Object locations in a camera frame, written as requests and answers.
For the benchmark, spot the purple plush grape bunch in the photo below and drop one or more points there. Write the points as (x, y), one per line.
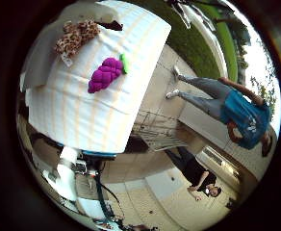
(105, 74)

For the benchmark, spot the grey container box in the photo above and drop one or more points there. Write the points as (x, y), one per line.
(41, 61)

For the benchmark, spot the leopard print plush toy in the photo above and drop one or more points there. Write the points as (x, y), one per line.
(76, 37)

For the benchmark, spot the white orange-striped tablecloth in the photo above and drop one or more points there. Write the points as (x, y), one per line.
(82, 109)

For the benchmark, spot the person in blue shirt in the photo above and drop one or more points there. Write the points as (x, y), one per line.
(240, 112)

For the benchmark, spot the person in black clothes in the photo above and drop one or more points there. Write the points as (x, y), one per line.
(195, 171)

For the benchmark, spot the blue table frame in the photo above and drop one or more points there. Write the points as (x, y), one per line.
(98, 154)

